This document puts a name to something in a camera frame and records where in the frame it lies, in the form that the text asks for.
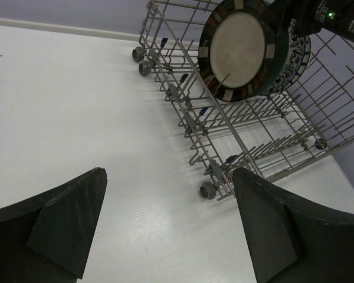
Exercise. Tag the dark rimmed beige plate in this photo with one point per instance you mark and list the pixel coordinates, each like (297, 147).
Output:
(241, 52)

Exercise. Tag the blue floral plate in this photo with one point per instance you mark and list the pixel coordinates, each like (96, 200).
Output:
(295, 64)

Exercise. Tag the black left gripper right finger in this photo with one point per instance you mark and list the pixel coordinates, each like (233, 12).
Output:
(291, 238)

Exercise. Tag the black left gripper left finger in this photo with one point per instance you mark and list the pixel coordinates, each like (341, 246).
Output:
(48, 237)

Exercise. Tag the grey wire dish rack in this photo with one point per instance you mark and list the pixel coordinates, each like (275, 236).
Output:
(272, 135)

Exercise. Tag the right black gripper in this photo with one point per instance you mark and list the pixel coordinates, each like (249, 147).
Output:
(310, 17)

